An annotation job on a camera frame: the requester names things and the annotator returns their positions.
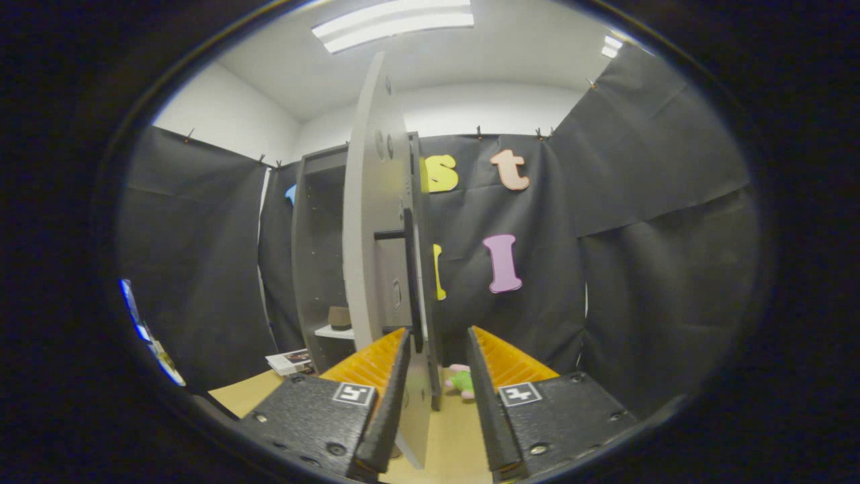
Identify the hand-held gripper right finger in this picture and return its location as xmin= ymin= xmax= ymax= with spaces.
xmin=467 ymin=326 xmax=639 ymax=483

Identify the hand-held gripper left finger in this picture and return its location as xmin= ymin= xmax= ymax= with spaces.
xmin=235 ymin=327 xmax=412 ymax=481

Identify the black door handle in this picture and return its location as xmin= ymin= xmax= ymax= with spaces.
xmin=374 ymin=208 xmax=424 ymax=354

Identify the grey shoe cabinet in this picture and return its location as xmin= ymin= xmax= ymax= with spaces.
xmin=291 ymin=131 xmax=443 ymax=412

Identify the light grey shoe cabinet door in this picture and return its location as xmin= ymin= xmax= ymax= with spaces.
xmin=341 ymin=52 xmax=444 ymax=470

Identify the green plush toy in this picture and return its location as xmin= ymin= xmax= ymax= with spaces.
xmin=445 ymin=364 xmax=476 ymax=402

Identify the white book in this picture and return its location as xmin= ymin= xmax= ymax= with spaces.
xmin=265 ymin=348 xmax=314 ymax=376

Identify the black backdrop cloth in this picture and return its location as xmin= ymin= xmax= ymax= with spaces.
xmin=118 ymin=44 xmax=760 ymax=417

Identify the white clutter pile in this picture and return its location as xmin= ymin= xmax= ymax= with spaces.
xmin=144 ymin=335 xmax=186 ymax=387

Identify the bright blue screen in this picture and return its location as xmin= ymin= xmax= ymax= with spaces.
xmin=120 ymin=279 xmax=147 ymax=340

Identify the long ceiling light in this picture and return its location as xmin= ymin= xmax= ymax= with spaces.
xmin=311 ymin=0 xmax=475 ymax=54

